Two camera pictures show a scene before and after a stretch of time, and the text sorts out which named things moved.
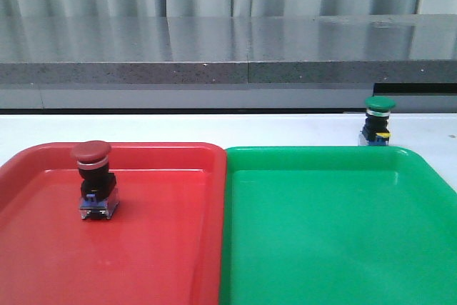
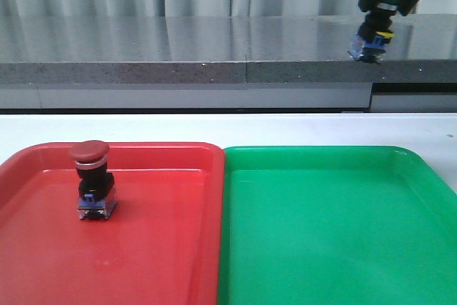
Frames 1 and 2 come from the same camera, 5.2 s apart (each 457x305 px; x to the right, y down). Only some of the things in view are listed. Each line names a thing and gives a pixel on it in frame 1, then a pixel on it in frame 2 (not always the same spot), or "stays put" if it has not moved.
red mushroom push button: (99, 198) stays put
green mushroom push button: (375, 132) -> (374, 34)
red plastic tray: (163, 244) stays put
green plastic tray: (335, 225) stays put
